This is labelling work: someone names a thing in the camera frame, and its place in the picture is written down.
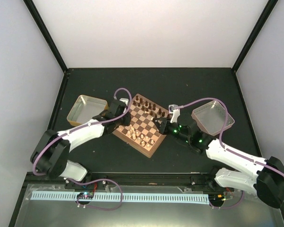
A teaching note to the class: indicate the left controller circuit board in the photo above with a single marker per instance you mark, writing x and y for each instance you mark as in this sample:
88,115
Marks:
85,195

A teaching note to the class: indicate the controller circuit board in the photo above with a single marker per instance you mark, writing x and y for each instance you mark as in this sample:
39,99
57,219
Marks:
222,197
85,195

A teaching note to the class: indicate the right controller circuit board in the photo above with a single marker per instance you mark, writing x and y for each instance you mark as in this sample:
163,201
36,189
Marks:
222,197

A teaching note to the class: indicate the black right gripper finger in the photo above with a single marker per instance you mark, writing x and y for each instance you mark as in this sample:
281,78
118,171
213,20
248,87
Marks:
161,119
158,125

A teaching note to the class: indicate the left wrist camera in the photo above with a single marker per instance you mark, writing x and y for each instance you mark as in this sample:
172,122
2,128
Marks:
124,100

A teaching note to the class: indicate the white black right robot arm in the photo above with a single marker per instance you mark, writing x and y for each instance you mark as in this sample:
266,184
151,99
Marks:
258,176

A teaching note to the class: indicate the pink metal tin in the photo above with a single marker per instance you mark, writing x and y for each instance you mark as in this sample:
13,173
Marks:
210,117

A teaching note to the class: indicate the white slotted cable duct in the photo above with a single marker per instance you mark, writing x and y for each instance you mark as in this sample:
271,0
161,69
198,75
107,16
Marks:
124,197

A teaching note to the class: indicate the black rear mounting rail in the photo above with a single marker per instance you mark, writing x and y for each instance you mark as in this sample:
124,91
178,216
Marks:
198,181

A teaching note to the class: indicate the black frame post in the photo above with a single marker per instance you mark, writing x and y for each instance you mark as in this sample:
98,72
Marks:
266,12
30,5

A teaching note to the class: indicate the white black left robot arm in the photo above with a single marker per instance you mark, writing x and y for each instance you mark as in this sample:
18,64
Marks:
51,155

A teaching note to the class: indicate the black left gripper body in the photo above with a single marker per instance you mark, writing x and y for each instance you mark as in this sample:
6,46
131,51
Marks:
126,122

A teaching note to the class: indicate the black right frame post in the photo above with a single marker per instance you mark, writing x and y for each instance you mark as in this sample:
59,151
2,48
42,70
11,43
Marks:
266,12

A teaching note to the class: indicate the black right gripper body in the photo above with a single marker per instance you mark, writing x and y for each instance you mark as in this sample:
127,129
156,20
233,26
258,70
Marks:
167,131

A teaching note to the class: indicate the black left frame post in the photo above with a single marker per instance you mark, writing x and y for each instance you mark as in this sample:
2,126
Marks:
30,5

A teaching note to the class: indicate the yellow metal tin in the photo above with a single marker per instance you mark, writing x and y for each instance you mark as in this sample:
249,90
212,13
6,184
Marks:
84,108

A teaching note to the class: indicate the wooden chessboard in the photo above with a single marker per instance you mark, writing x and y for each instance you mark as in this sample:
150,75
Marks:
141,124

